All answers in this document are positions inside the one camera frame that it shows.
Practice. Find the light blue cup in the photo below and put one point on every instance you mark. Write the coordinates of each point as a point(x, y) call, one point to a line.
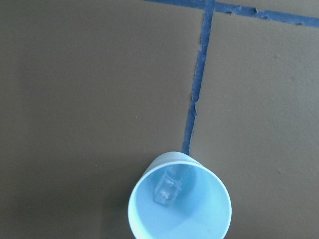
point(202, 210)

